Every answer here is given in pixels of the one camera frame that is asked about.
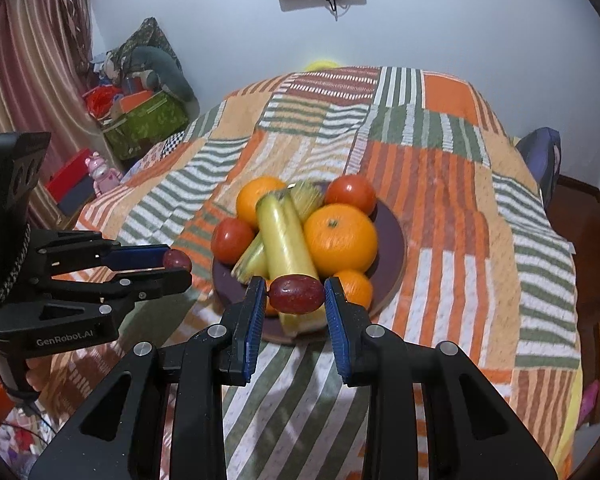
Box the person's left hand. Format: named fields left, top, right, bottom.
left=24, top=357, right=51, bottom=392

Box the pink toy figure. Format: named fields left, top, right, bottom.
left=84, top=151, right=121, bottom=194

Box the camouflage pillow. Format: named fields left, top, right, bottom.
left=105, top=17, right=181, bottom=81

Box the striped patchwork blanket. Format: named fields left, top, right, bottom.
left=10, top=65, right=583, bottom=480

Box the purple plate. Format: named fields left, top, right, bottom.
left=211, top=180, right=407, bottom=346

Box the grey stuffed toy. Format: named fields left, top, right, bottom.
left=130, top=46, right=196, bottom=102

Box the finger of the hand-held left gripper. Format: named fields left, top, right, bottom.
left=32, top=231, right=174, bottom=277
left=30, top=269, right=194, bottom=323

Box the large orange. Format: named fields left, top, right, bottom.
left=304, top=202, right=379, bottom=276

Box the striped curtain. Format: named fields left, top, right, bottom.
left=0, top=0, right=101, bottom=231

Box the checkered cloth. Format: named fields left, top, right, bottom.
left=157, top=131, right=187, bottom=157

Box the brown wooden door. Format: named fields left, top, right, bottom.
left=572, top=180, right=600, bottom=331

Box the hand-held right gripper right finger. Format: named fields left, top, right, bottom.
left=324, top=275, right=557, bottom=480

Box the dark blue chair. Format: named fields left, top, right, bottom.
left=516, top=127, right=562, bottom=211

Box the green patterned box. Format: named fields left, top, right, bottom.
left=102, top=91, right=190, bottom=161

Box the red tomato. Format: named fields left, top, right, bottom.
left=325, top=174, right=377, bottom=217
left=211, top=217, right=256, bottom=265

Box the red bag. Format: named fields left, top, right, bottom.
left=82, top=85, right=124, bottom=121

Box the red box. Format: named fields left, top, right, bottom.
left=45, top=149, right=98, bottom=202

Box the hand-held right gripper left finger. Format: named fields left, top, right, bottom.
left=29, top=275, right=269, bottom=480

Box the red jujube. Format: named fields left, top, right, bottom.
left=162, top=249, right=192, bottom=272
left=270, top=274, right=326, bottom=313

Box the metal chain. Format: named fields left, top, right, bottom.
left=0, top=224, right=32, bottom=307

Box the floral cloth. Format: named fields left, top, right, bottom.
left=0, top=400, right=61, bottom=480

